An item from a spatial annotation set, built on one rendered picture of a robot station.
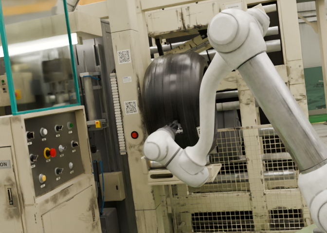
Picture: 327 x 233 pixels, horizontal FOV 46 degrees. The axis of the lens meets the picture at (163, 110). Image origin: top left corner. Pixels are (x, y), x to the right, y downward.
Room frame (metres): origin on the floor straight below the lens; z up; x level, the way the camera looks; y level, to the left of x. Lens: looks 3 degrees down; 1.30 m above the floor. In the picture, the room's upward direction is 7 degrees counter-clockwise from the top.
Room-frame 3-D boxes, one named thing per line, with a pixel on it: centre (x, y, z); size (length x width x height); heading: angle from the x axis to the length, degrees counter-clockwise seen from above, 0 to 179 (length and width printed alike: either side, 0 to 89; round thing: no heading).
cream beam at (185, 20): (2.47, -0.29, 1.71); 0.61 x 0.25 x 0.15; 74
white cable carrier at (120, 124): (2.27, 0.25, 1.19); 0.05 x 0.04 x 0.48; 164
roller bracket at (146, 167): (2.27, 0.08, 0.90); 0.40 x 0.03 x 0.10; 164
